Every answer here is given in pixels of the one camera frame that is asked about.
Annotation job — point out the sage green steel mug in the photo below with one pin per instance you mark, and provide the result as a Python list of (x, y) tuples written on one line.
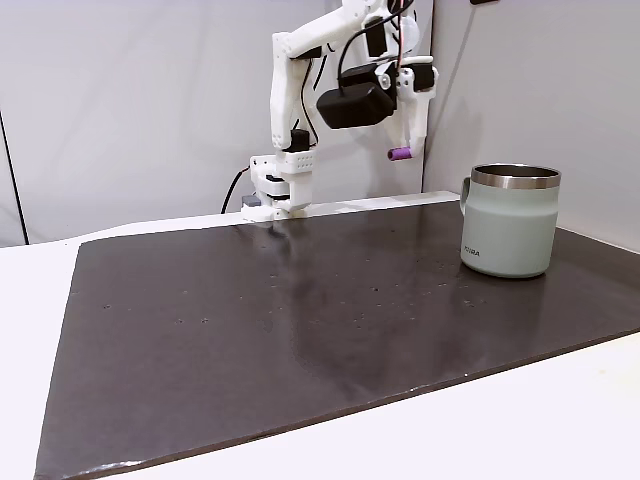
[(507, 235)]

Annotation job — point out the grey plug connector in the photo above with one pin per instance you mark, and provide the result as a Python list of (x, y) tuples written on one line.
[(250, 201)]

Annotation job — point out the black rectangular table mat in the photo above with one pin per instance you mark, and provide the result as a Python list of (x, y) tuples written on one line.
[(300, 325)]

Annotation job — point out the black oval camera box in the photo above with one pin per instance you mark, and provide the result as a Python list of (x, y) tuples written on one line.
[(355, 105)]

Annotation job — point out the black wall fixture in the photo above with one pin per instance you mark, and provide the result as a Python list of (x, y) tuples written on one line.
[(484, 2)]

